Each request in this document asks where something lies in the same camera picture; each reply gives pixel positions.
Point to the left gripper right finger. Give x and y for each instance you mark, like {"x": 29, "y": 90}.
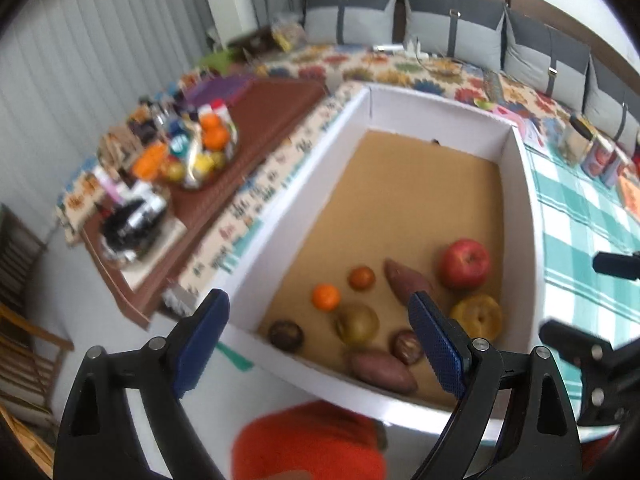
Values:
{"x": 538, "y": 438}

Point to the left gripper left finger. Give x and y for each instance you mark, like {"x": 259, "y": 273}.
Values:
{"x": 97, "y": 439}

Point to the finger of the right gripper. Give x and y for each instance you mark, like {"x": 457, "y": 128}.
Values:
{"x": 617, "y": 265}
{"x": 573, "y": 345}

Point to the brown sweet potato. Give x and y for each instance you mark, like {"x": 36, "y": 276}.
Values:
{"x": 404, "y": 281}

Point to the brown-green pear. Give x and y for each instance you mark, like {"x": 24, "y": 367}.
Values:
{"x": 356, "y": 324}

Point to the dark orange tangerine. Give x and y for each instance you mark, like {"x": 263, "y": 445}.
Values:
{"x": 361, "y": 278}

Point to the bright orange tangerine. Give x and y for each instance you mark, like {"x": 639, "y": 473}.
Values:
{"x": 325, "y": 297}

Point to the teal plaid tablecloth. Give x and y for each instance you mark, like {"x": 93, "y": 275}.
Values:
{"x": 581, "y": 217}

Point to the orange book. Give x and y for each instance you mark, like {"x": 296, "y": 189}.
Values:
{"x": 629, "y": 193}

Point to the pink can right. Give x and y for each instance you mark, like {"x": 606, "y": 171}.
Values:
{"x": 615, "y": 167}

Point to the pink can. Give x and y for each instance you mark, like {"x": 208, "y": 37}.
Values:
{"x": 615, "y": 167}
{"x": 598, "y": 155}

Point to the pink can left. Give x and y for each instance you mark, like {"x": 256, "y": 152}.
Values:
{"x": 598, "y": 155}

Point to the wooden chair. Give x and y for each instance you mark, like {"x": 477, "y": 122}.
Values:
{"x": 31, "y": 358}

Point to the clear plastic jar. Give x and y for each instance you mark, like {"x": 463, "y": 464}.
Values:
{"x": 575, "y": 140}

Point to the red apple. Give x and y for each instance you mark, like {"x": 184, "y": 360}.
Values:
{"x": 465, "y": 264}

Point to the dark mangosteen right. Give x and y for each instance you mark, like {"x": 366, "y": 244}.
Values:
{"x": 405, "y": 346}

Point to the dark mangosteen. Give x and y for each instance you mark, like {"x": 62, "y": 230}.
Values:
{"x": 286, "y": 336}
{"x": 405, "y": 346}

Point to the red clothing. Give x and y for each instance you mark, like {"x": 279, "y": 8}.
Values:
{"x": 315, "y": 440}

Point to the dark mangosteen left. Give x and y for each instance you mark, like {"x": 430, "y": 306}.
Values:
{"x": 286, "y": 336}

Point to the silver kettle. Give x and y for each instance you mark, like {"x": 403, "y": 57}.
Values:
{"x": 132, "y": 228}

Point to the white cardboard box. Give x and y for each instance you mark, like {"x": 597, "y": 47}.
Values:
{"x": 399, "y": 175}

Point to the fruit tray on side table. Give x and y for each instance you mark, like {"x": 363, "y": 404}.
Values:
{"x": 184, "y": 146}

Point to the brown side table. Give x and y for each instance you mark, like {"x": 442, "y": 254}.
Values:
{"x": 266, "y": 113}

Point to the grey sofa cushion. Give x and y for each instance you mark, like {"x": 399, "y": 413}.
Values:
{"x": 368, "y": 22}

